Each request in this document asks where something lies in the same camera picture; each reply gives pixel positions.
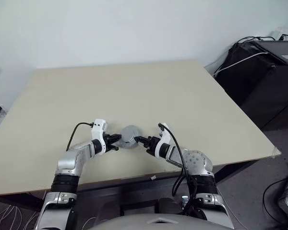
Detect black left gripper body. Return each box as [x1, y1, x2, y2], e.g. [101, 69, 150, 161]
[102, 134, 113, 153]

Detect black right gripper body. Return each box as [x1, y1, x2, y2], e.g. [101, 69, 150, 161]
[144, 136, 160, 157]

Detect grey round motor lid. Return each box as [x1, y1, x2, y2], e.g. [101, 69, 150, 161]
[120, 125, 141, 145]

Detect dark rounded shape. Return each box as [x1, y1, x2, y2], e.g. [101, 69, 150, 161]
[157, 197, 183, 214]

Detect grey robot torso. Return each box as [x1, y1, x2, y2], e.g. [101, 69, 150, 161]
[85, 214, 222, 230]

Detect black computer case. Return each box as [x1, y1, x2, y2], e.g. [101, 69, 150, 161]
[215, 39, 288, 132]

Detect black device on cabinet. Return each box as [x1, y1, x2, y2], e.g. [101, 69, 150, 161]
[252, 39, 288, 65]

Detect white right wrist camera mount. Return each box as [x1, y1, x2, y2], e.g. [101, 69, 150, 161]
[154, 122, 171, 158]

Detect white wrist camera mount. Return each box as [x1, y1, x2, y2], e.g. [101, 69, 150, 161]
[154, 122, 171, 158]
[90, 118, 109, 155]

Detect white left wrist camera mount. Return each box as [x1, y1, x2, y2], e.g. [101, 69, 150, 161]
[90, 118, 109, 155]

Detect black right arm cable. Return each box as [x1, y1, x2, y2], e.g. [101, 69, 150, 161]
[158, 122, 200, 217]

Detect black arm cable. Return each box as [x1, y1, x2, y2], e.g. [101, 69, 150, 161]
[65, 122, 95, 152]
[158, 122, 200, 217]

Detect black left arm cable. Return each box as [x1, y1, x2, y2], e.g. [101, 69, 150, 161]
[65, 122, 95, 152]

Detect white cable over cabinet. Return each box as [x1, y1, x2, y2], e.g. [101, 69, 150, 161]
[214, 51, 267, 74]

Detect black cable on floor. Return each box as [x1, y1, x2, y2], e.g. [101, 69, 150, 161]
[262, 178, 288, 220]

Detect black cables above cabinet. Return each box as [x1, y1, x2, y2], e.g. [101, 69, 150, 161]
[236, 35, 288, 44]

